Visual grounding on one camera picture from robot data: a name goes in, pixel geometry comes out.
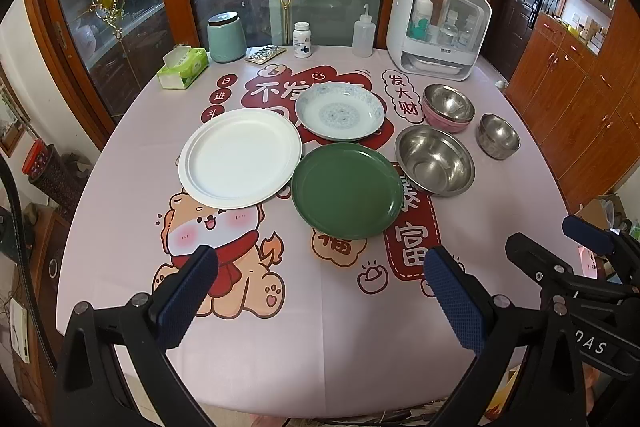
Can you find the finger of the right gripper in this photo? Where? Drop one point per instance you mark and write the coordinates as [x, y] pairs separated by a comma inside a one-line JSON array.
[[621, 249], [538, 264]]

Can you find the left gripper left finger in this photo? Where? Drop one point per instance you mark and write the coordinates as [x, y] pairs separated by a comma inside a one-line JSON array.
[[90, 386]]

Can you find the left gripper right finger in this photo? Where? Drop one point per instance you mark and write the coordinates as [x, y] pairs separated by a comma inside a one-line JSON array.
[[549, 389]]

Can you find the small steel bowl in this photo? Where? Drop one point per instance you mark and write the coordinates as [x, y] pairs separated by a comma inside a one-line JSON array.
[[496, 137]]

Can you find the large steel bowl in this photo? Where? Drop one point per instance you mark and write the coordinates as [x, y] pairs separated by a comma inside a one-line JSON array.
[[434, 161]]

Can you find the pink steel bowl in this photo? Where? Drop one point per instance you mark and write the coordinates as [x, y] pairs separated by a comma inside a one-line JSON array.
[[446, 108]]

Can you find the green plate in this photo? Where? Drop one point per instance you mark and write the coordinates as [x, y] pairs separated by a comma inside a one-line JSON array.
[[347, 191]]

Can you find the white paper plate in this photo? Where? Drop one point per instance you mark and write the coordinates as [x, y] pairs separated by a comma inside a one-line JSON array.
[[240, 158]]

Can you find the blue patterned ceramic plate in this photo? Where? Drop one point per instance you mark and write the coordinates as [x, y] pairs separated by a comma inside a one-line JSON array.
[[340, 111]]

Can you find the cardboard box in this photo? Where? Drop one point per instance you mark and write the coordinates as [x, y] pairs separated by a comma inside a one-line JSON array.
[[605, 212]]

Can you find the wooden cabinet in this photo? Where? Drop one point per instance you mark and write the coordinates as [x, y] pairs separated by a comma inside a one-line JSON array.
[[576, 88]]

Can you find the red crate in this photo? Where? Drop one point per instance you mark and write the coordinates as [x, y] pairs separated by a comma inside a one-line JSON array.
[[36, 159]]

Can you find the pink printed tablecloth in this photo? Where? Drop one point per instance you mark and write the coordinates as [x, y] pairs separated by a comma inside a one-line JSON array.
[[315, 327]]

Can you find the white bottle sterilizer cabinet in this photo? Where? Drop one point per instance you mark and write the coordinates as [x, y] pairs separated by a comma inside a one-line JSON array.
[[437, 38]]

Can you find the clear squeeze bottle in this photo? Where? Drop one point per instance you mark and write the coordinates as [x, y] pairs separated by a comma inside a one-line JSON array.
[[363, 35]]

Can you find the green tissue pack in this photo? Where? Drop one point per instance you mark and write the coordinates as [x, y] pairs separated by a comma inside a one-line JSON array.
[[182, 65]]

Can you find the white pill bottle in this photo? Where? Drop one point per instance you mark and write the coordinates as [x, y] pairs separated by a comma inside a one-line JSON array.
[[301, 39]]

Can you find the patterned coaster tray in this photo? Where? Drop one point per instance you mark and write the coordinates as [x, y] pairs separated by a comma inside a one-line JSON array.
[[261, 56]]

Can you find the mint green canister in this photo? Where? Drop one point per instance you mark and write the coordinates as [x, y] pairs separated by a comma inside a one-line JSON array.
[[226, 37]]

